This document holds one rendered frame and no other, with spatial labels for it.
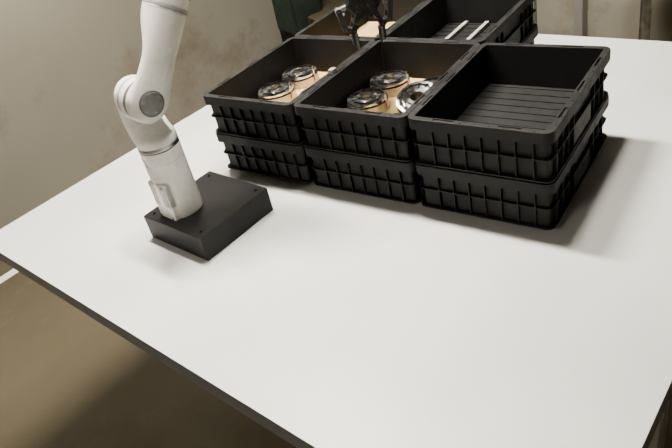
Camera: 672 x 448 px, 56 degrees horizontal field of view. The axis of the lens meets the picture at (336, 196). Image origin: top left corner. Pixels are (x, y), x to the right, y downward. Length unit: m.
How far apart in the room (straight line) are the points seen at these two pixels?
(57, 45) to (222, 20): 1.02
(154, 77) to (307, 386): 0.69
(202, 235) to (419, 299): 0.50
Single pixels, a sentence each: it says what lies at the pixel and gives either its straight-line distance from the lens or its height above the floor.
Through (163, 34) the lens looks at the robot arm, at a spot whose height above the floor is 1.17.
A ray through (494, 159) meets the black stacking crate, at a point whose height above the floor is 0.85.
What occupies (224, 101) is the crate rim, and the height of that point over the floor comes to 0.92.
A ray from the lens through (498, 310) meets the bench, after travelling 1.16.
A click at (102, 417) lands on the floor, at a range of 2.27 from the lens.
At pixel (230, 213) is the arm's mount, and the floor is 0.76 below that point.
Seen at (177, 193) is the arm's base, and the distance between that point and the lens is 1.47.
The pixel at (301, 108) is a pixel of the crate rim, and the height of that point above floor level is 0.93.
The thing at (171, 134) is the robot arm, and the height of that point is 0.96.
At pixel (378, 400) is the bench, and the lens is 1.05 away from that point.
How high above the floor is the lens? 1.51
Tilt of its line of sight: 32 degrees down
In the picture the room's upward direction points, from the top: 14 degrees counter-clockwise
